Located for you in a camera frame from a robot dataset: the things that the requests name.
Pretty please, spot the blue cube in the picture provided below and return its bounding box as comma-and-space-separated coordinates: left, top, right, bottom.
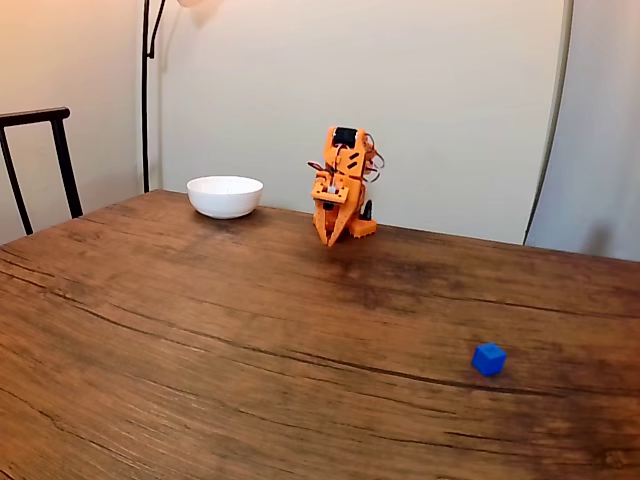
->
471, 342, 508, 378

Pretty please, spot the orange-mounted wrist camera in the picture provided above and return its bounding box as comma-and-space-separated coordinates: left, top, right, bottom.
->
312, 182, 349, 212

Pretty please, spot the black floor lamp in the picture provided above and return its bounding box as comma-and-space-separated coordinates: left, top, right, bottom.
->
141, 0, 224, 194

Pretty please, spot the black wooden chair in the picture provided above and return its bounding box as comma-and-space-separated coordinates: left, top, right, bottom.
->
0, 106, 85, 236

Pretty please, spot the white ceramic bowl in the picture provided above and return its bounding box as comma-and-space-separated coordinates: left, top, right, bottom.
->
186, 174, 265, 220

